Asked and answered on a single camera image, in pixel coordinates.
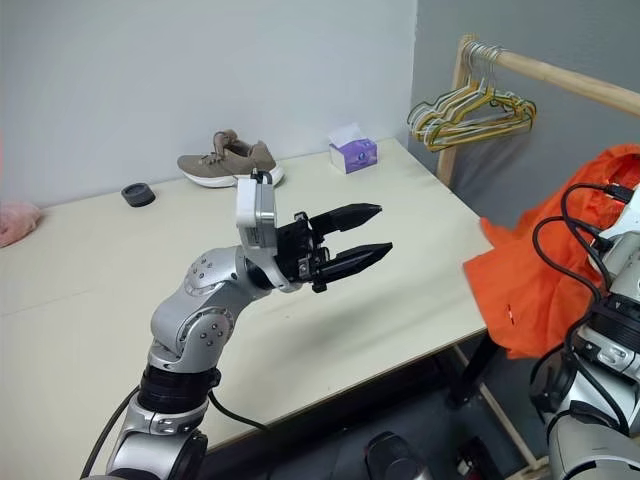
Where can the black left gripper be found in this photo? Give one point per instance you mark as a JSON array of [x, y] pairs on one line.
[[297, 250]]

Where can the orange garment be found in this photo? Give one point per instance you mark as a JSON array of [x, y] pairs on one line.
[[525, 280]]

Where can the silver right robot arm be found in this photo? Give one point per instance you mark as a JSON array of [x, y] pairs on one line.
[[580, 450]]

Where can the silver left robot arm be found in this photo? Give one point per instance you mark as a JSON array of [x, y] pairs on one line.
[[175, 310]]

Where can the purple tissue box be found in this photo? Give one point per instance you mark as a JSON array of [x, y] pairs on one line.
[[352, 152]]

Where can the taupe sneaker with white sole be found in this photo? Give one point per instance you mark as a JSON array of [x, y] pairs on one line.
[[225, 162]]

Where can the black table leg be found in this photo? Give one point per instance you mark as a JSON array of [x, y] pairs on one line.
[[475, 370]]

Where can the small black round cap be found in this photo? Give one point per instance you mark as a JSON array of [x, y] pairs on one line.
[[138, 196]]

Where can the wooden clothes rack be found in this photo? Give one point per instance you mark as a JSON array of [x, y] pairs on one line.
[[550, 70]]

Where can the pink fluffy cloth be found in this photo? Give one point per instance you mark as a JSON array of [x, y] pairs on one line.
[[17, 222]]

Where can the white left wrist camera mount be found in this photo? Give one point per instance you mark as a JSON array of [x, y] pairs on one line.
[[247, 205]]

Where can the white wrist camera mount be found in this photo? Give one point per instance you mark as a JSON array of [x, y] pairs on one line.
[[627, 220], [247, 205]]

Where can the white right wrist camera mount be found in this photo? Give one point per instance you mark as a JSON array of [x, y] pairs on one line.
[[627, 220]]

